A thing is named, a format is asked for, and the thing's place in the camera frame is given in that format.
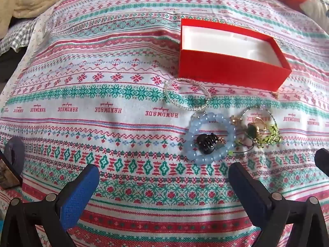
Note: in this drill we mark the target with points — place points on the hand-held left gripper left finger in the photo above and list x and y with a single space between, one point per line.
77 198

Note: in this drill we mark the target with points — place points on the patterned red green tablecloth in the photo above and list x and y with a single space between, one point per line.
115 108

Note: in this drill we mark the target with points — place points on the gold stud earring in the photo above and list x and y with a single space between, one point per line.
276 94

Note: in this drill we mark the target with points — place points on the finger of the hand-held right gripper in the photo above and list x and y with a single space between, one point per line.
323 160

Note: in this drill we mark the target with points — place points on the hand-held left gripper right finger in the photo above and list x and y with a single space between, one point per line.
243 185

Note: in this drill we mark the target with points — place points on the gold knot earring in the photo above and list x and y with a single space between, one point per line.
235 119

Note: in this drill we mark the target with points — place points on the black hair claw clip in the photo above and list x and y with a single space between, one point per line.
205 144

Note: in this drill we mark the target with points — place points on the red cardboard box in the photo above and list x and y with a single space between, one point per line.
226 69

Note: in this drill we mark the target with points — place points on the dark object with picture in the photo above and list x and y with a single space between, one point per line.
9 172

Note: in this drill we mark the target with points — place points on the green and gold jewellery cluster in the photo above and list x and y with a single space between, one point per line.
259 120

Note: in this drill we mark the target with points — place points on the grey checkered cloth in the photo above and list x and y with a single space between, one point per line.
18 34

